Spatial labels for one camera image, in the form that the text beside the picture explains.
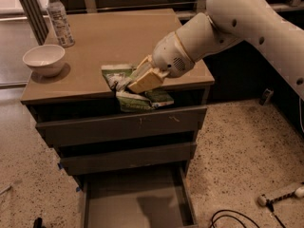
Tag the brown drawer cabinet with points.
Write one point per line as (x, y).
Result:
(80, 90)

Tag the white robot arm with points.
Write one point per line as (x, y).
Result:
(224, 24)

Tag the small black device on floor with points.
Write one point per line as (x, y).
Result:
(266, 96)

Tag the white ceramic bowl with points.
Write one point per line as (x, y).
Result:
(45, 60)

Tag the black object at floor edge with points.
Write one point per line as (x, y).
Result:
(38, 223)

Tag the clear plastic water bottle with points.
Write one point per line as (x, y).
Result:
(58, 18)

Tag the white power strip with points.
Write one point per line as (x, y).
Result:
(295, 189)

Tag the open bottom grey drawer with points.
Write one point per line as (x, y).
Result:
(145, 197)

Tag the green jalapeno chip bag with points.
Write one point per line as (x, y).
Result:
(132, 102)

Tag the middle grey drawer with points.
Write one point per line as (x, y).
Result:
(133, 158)

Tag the top grey drawer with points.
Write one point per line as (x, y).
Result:
(122, 126)

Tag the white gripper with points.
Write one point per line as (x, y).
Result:
(170, 57)

